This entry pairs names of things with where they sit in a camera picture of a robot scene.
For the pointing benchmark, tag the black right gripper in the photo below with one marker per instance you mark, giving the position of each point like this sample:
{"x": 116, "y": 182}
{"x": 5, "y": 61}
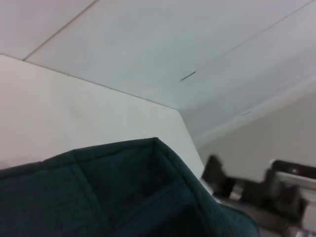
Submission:
{"x": 271, "y": 195}

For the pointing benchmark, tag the dark teal insulated lunch bag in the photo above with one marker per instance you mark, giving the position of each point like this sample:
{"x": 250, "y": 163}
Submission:
{"x": 98, "y": 197}

